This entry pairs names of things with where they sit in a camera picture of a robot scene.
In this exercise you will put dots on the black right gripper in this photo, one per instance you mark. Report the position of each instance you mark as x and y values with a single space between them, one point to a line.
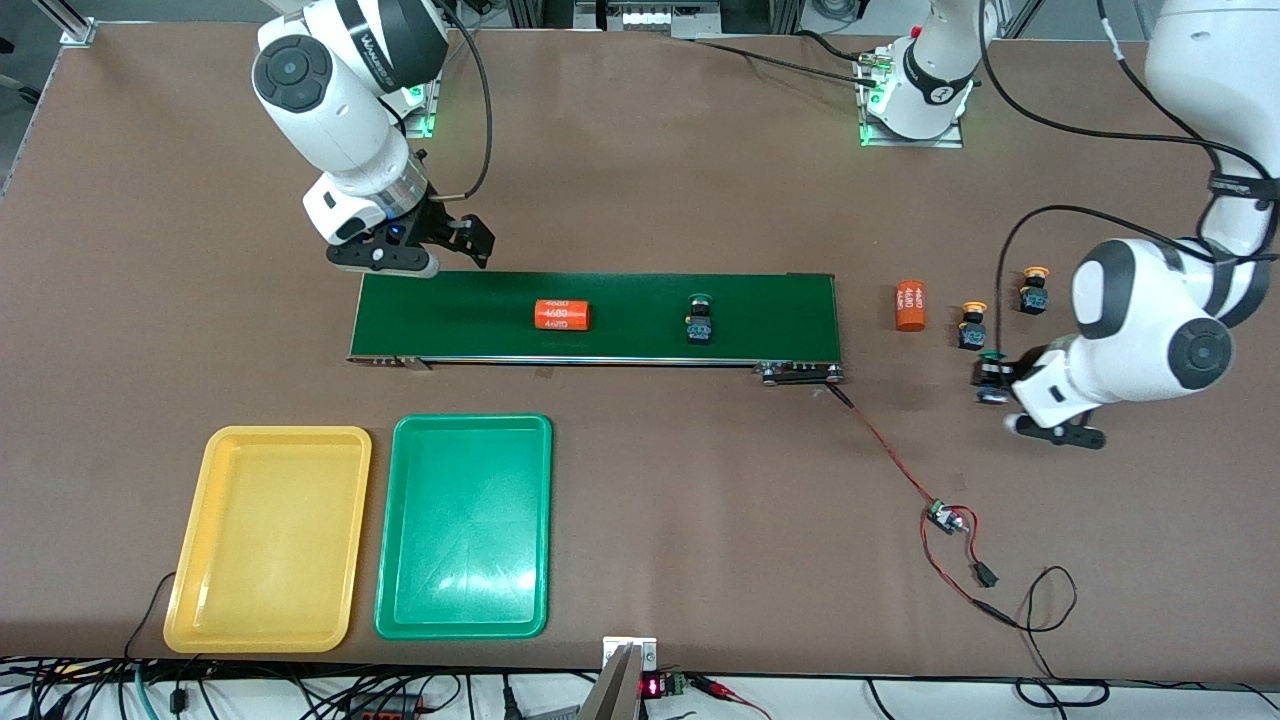
437 224

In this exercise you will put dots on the orange 4680 battery cylinder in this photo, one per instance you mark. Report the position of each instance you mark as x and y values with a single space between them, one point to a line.
910 304
562 315

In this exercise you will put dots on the green push button switch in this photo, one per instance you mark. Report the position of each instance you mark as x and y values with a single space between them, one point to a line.
700 320
990 392

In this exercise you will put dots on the yellow push button switch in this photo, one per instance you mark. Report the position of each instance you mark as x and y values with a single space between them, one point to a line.
972 325
1035 290

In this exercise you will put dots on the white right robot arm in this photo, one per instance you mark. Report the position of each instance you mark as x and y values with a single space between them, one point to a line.
330 110

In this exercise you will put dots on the green conveyor belt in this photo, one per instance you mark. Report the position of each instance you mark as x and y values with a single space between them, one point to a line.
630 300

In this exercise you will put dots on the grey background device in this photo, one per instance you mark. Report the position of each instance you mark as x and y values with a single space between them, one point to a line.
640 18

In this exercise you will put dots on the green plastic tray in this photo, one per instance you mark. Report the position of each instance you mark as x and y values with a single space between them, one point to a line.
465 560

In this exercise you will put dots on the yellow plastic tray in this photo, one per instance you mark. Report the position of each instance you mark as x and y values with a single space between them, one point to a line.
270 540

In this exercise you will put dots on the orange power strip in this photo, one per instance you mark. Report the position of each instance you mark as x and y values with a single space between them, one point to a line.
385 710

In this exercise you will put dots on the small red digit display module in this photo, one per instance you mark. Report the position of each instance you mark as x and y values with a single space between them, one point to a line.
652 688

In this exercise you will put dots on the red clip leads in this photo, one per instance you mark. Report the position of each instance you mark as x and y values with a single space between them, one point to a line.
735 692

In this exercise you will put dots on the small black circuit board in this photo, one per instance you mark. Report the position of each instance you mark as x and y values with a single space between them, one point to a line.
938 514

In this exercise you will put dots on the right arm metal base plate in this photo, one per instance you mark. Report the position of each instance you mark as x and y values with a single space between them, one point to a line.
432 110

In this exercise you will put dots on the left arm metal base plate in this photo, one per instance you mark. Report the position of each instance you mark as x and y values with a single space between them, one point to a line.
910 143

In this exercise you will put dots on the aluminium frame profile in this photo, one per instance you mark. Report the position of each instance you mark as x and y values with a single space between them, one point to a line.
70 25
1232 45

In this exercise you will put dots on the grey metal camera stand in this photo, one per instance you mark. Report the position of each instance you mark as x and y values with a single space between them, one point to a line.
618 685

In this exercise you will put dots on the black switch with red lead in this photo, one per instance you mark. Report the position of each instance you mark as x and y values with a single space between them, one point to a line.
986 574

